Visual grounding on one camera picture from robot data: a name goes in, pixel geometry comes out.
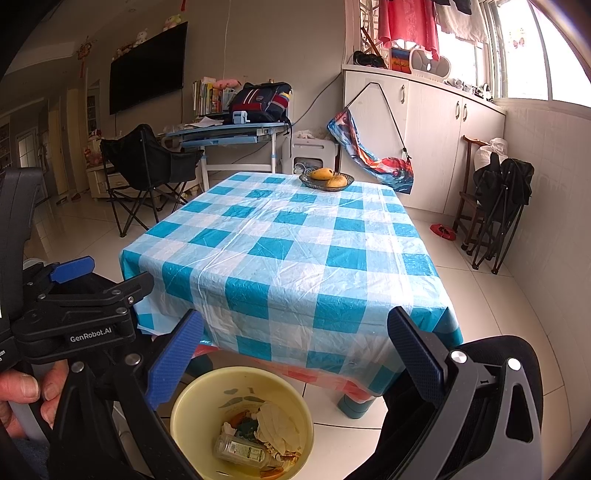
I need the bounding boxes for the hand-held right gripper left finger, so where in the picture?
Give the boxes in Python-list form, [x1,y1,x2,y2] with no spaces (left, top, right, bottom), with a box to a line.
[46,309,206,480]

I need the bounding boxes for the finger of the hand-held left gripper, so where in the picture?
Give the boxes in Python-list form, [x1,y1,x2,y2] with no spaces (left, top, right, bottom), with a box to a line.
[22,257,96,297]
[44,271,154,317]

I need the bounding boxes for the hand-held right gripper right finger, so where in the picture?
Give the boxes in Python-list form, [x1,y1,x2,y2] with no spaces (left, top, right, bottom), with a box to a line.
[387,306,543,480]

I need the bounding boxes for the round plastic waste bin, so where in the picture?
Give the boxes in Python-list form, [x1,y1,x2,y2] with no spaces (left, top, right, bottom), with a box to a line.
[170,366,315,480]

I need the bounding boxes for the clear plastic bottle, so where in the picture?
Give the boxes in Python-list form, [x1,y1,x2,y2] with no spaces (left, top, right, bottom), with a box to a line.
[213,434,271,466]

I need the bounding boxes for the white plastic bag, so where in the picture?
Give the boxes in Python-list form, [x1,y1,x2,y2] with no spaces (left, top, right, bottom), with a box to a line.
[256,401,303,455]

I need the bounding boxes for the person's left hand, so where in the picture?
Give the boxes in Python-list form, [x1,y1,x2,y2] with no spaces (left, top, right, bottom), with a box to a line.
[0,360,70,439]

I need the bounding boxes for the teal table leg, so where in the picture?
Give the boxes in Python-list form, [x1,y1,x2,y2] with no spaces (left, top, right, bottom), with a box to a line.
[337,392,376,420]

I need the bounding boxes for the white television console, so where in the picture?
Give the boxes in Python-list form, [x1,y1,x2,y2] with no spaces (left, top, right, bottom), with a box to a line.
[85,161,139,200]

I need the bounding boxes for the black folding camping chair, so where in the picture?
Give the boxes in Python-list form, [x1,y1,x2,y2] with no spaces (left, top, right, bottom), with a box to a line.
[99,124,205,238]

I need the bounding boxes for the glass panel door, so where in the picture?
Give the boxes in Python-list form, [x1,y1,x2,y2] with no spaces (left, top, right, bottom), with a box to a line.
[16,129,40,169]

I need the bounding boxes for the person's blue trousers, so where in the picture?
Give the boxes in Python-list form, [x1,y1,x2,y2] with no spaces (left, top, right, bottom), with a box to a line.
[0,438,49,480]

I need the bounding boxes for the folded black chair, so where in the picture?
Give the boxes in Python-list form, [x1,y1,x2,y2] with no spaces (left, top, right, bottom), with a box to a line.
[464,152,535,275]

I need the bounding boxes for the blue white study desk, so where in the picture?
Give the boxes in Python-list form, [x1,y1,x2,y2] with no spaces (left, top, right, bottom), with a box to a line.
[165,121,287,191]

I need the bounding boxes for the glass fruit bowl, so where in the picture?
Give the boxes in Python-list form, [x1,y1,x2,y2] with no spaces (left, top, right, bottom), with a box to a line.
[298,172,355,191]

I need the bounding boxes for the row of books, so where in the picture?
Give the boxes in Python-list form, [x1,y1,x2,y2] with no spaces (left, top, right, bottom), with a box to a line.
[191,78,234,116]

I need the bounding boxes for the white tied bag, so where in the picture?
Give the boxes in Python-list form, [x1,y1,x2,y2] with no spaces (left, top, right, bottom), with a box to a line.
[473,137,509,169]

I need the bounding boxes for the white plastic stool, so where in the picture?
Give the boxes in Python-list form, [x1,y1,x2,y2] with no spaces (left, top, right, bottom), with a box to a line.
[291,138,340,176]

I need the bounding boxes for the dark blue striped backpack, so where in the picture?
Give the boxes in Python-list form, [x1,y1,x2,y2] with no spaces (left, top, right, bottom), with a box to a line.
[228,82,294,123]

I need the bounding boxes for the white plastic basket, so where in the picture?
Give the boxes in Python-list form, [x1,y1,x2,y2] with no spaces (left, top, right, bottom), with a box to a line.
[409,48,452,77]

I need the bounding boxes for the colourful picture box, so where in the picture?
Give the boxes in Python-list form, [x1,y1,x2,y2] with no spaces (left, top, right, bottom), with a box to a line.
[390,46,413,73]

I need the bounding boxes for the black shoes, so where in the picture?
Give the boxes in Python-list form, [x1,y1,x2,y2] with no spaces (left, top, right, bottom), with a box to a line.
[353,51,389,70]

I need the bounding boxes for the white framed window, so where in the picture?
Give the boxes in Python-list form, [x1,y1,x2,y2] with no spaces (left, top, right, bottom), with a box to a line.
[489,0,591,107]

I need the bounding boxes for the red hanging garment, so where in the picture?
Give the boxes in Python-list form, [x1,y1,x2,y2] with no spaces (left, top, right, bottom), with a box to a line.
[376,0,439,55]

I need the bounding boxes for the white hanging garment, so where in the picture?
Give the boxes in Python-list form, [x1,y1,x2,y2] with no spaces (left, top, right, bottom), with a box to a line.
[434,0,490,44]

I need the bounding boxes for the colourful printed strap bag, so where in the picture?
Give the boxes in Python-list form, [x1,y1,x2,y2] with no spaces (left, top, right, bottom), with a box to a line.
[327,82,415,193]

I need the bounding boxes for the black wall television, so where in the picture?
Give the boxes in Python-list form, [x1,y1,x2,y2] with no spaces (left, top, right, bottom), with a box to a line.
[109,21,189,116]

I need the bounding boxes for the white wall cabinets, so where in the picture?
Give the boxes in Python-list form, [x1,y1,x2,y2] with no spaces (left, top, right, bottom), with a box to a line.
[342,64,507,215]

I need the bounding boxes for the red knot wall ornament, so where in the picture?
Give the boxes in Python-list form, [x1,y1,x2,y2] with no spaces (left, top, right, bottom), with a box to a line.
[76,39,98,79]

